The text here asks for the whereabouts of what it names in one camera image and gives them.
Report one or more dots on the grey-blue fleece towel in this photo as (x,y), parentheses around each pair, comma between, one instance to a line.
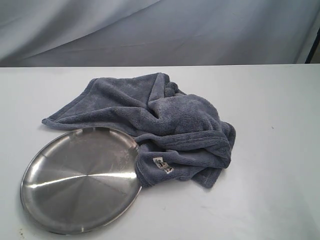
(180,136)

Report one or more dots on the white backdrop curtain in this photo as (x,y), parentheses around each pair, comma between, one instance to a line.
(127,33)

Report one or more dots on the round stainless steel plate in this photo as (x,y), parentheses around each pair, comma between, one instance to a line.
(81,181)

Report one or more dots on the black backdrop stand pole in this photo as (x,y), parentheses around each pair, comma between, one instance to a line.
(313,56)

